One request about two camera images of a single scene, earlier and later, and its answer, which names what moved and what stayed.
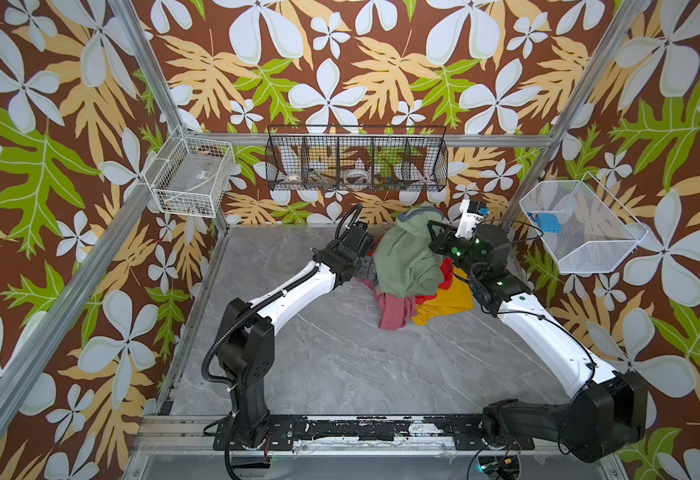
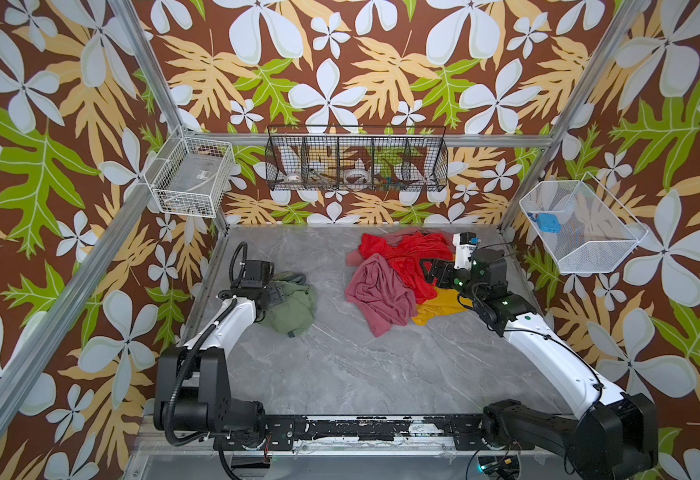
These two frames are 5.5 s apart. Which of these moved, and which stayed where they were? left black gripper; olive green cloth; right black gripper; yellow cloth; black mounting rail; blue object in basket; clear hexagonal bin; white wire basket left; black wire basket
Moved: left black gripper; olive green cloth; right black gripper
Stayed: blue object in basket; yellow cloth; black wire basket; black mounting rail; white wire basket left; clear hexagonal bin
